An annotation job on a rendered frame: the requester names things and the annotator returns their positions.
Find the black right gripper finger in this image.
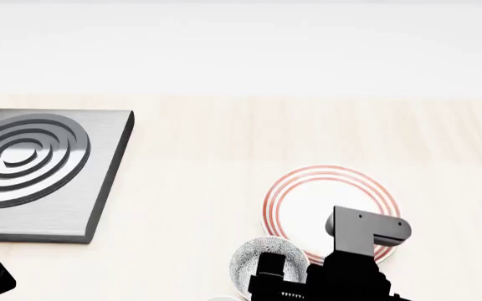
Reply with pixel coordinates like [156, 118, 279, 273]
[257, 251, 287, 277]

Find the black white patterned bowl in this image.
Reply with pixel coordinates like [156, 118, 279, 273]
[228, 236, 310, 297]

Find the white plate with red rings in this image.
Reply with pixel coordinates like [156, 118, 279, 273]
[259, 165, 402, 266]

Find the brushed metal stove burner plate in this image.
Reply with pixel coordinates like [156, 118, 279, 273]
[0, 108, 136, 245]

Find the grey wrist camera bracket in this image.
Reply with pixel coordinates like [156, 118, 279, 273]
[326, 205, 413, 256]

